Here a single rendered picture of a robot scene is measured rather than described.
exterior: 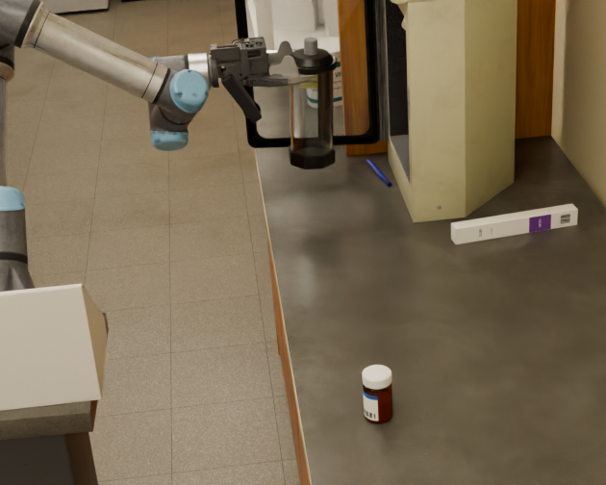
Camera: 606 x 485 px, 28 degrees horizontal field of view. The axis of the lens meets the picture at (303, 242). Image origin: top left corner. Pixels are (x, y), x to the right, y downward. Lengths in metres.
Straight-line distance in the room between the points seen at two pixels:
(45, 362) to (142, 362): 1.86
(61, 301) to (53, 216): 2.93
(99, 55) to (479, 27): 0.74
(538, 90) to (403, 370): 1.03
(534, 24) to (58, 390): 1.39
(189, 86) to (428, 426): 0.81
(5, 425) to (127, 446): 1.48
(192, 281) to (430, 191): 1.91
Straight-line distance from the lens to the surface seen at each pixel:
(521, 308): 2.23
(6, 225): 2.13
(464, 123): 2.45
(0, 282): 2.09
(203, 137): 5.45
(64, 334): 2.00
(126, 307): 4.18
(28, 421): 2.07
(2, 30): 2.31
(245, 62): 2.46
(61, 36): 2.31
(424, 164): 2.47
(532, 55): 2.84
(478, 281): 2.31
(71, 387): 2.05
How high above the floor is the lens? 2.10
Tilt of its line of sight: 28 degrees down
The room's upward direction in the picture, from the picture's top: 4 degrees counter-clockwise
